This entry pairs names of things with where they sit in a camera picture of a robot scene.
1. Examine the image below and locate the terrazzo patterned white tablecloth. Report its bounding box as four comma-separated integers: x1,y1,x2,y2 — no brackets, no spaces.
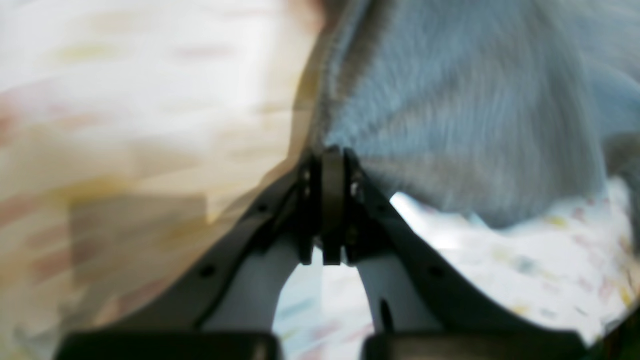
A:
1,0,639,360

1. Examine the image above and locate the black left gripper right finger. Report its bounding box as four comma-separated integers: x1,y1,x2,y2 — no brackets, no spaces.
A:
330,147,587,360

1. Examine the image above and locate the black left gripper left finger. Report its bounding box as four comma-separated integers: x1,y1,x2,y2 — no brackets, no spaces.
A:
55,150,321,360

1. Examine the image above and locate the grey t-shirt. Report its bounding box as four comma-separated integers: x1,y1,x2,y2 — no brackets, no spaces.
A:
308,0,639,229

